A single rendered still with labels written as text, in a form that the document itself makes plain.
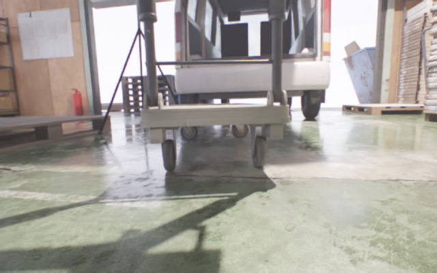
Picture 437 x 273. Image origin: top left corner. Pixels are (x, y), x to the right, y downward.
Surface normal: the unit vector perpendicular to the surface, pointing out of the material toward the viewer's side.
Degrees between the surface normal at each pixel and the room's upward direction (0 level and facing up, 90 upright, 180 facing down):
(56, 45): 90
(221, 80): 90
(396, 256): 0
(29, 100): 90
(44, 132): 90
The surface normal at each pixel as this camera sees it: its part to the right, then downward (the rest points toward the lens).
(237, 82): -0.18, 0.21
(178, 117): 0.07, 0.15
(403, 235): -0.03, -0.99
